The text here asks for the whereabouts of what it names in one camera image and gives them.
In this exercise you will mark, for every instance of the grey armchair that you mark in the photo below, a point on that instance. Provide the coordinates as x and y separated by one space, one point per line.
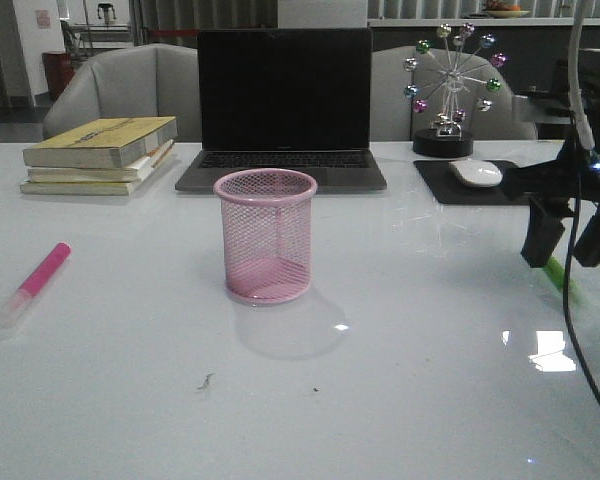
143 81
391 117

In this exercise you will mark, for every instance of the red trash bin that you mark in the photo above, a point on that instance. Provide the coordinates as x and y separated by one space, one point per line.
59 71

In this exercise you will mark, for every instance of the green highlighter pen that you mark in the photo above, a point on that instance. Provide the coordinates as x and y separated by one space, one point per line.
555 272

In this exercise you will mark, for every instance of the top yellow book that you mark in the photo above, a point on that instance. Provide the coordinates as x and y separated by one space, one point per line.
108 143

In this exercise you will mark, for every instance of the red barrier belt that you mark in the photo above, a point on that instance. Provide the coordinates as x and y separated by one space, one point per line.
173 33

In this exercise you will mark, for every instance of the bottom yellow-spined book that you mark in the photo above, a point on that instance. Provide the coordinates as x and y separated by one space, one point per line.
86 188

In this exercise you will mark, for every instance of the fruit bowl on counter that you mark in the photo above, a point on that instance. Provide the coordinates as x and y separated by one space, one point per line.
503 10

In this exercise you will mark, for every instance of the middle white book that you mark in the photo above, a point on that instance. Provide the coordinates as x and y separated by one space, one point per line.
137 171

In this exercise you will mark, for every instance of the grey open laptop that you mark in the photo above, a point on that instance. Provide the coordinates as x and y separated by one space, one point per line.
294 99

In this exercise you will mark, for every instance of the ferris wheel desk ornament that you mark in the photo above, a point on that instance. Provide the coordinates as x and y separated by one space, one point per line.
447 135

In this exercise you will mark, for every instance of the black mouse pad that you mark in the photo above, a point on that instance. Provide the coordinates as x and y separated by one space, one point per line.
448 190

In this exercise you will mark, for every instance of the right grey armchair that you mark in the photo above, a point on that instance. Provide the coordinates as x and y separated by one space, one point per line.
391 117

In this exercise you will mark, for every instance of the left grey armchair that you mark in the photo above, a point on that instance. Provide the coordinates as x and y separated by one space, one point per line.
143 81

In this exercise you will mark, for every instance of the pink mesh pen holder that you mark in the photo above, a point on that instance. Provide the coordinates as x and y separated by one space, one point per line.
266 220

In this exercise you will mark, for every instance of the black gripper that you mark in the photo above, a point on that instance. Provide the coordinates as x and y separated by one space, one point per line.
574 173

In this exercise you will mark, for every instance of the white computer mouse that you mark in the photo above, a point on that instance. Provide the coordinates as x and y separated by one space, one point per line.
476 173

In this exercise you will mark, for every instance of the pink highlighter pen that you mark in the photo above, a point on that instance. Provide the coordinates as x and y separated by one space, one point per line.
31 287

